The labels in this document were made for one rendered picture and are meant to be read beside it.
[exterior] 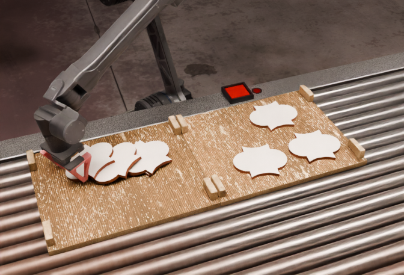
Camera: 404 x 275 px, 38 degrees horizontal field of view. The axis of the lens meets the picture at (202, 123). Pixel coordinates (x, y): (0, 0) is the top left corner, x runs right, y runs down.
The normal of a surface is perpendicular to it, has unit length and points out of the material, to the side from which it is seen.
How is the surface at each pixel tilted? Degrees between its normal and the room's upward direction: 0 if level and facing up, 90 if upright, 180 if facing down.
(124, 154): 14
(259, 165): 0
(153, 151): 0
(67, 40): 0
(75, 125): 83
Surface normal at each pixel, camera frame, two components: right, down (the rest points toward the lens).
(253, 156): -0.01, -0.79
